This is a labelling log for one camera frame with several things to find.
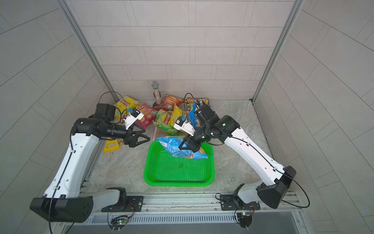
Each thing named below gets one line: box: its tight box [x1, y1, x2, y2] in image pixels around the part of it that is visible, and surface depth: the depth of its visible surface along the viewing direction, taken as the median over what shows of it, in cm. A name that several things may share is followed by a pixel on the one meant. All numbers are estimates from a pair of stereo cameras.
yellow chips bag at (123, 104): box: [114, 95, 140, 122], surface depth 109 cm
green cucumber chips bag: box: [152, 110, 179, 137], surface depth 93 cm
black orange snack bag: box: [183, 97, 210, 112], surface depth 109 cm
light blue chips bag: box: [155, 136, 208, 160], surface depth 64 cm
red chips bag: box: [153, 93, 185, 112], surface depth 107 cm
